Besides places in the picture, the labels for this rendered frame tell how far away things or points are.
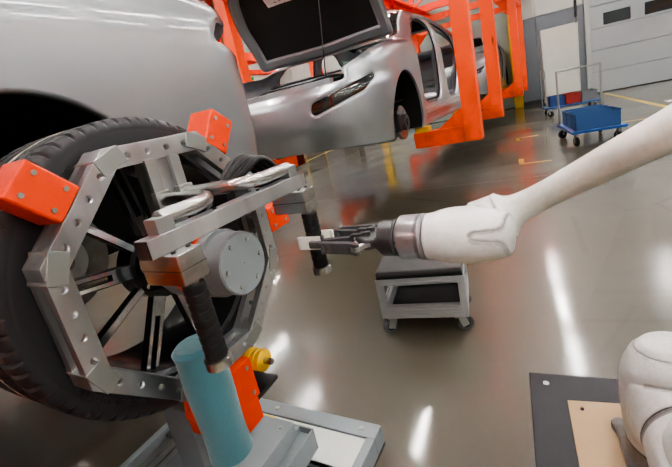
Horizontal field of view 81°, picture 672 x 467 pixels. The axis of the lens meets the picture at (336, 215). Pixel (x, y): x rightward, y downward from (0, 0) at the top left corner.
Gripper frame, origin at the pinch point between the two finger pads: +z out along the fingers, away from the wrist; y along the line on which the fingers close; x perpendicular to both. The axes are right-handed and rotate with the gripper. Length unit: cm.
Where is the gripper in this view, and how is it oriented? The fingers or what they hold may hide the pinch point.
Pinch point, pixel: (315, 239)
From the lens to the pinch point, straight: 90.1
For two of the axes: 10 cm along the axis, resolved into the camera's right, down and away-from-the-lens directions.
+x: -2.1, -9.5, -2.5
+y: 4.6, -3.2, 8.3
